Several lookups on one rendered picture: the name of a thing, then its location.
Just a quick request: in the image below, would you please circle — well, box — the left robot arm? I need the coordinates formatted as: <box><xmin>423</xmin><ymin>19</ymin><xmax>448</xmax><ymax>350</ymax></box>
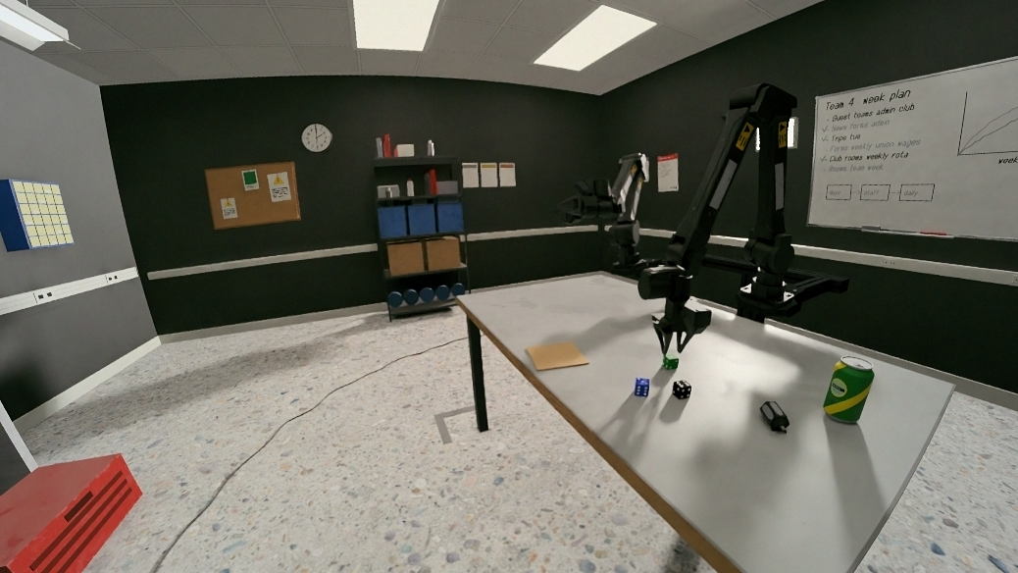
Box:
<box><xmin>637</xmin><ymin>83</ymin><xmax>797</xmax><ymax>335</ymax></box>

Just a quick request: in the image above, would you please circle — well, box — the green drink can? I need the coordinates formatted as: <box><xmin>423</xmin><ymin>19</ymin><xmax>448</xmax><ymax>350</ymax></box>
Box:
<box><xmin>823</xmin><ymin>356</ymin><xmax>875</xmax><ymax>423</ymax></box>

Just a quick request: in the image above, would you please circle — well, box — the tan flat mat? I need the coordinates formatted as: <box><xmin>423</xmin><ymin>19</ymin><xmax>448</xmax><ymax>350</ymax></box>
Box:
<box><xmin>527</xmin><ymin>341</ymin><xmax>589</xmax><ymax>371</ymax></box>

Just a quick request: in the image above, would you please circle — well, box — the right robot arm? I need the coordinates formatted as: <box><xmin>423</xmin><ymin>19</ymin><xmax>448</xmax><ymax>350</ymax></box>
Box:
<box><xmin>575</xmin><ymin>153</ymin><xmax>647</xmax><ymax>270</ymax></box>

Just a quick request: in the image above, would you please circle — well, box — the black die with white pips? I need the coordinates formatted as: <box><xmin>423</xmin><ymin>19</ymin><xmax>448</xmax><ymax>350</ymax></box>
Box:
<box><xmin>672</xmin><ymin>380</ymin><xmax>692</xmax><ymax>399</ymax></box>

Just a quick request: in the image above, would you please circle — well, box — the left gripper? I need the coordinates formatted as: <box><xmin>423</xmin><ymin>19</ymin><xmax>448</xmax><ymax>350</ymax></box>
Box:
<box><xmin>652</xmin><ymin>313</ymin><xmax>693</xmax><ymax>355</ymax></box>

